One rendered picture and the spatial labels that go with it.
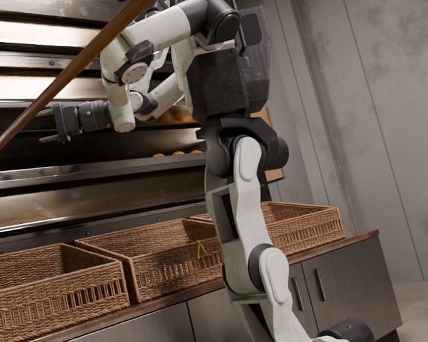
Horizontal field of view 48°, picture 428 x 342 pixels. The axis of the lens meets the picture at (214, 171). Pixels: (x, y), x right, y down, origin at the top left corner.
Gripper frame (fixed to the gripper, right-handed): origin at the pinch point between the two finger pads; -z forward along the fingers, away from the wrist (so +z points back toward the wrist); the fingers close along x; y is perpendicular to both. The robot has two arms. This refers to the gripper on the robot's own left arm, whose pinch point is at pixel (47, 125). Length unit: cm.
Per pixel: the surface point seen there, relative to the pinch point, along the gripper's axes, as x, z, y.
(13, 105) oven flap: -21.2, -19.0, 37.2
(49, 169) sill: 3, -15, 57
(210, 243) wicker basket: 48, 43, 36
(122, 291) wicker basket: 56, 10, 17
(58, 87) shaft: 0.9, 11.4, -33.2
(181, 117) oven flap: -18, 47, 96
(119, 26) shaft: 1, 30, -59
